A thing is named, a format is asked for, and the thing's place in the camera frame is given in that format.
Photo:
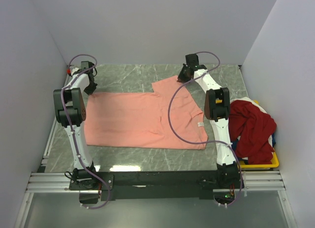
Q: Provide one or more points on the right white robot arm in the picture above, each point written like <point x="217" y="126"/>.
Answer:
<point x="216" y="110"/>

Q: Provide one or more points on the yellow plastic bin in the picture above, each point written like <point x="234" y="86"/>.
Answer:
<point x="274" y="163"/>

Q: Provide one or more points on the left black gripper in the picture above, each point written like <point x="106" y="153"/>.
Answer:
<point x="91" y="91"/>

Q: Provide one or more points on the blue t shirt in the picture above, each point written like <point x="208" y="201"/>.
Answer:
<point x="271" y="141"/>

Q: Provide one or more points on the pink t shirt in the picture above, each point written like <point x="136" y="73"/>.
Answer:
<point x="166" y="118"/>

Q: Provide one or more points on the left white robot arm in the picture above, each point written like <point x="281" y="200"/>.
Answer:
<point x="71" y="113"/>

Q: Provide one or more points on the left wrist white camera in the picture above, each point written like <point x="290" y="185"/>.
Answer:
<point x="72" y="71"/>

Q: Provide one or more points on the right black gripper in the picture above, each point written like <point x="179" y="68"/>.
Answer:
<point x="180" y="78"/>

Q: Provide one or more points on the red t shirt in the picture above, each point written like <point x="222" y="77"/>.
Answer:
<point x="251" y="127"/>

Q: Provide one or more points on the black base beam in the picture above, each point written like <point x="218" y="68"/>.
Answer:
<point x="155" y="184"/>

